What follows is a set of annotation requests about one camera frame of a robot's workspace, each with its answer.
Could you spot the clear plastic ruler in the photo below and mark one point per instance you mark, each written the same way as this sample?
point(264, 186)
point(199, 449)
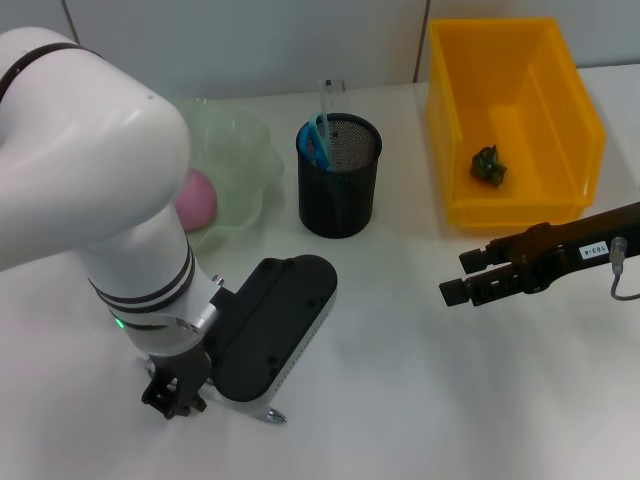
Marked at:
point(332, 100)

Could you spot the pale green glass fruit plate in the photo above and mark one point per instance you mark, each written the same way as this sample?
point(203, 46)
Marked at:
point(235, 145)

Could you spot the blue scissors with sheath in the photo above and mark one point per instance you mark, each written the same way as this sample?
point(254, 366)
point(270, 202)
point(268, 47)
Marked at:
point(315, 145)

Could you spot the pink peach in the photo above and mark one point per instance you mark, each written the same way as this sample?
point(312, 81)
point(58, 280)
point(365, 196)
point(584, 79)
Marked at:
point(200, 200)

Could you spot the black mesh pen cup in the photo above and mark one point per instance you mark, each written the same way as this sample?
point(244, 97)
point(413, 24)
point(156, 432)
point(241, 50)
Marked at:
point(337, 210)

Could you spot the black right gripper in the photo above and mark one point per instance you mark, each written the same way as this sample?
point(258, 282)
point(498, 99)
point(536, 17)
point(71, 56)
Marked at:
point(565, 250)

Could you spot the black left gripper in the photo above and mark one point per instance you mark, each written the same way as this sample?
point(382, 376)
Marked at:
point(182, 367)

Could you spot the green plastic wrapper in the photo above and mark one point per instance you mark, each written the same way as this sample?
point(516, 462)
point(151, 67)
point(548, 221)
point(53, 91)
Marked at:
point(489, 166)

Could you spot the silver black wrist camera box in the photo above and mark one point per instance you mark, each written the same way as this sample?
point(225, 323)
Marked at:
point(280, 320)

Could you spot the yellow plastic bin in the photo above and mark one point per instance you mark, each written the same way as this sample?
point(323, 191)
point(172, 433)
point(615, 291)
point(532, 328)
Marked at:
point(545, 125)

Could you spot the silver left gripper connector stud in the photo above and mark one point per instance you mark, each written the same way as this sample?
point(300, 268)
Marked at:
point(217, 279)

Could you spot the grey silver ballpoint pen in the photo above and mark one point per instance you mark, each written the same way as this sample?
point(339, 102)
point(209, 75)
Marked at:
point(276, 416)

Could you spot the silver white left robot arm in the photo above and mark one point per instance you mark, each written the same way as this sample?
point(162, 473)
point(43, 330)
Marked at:
point(75, 150)

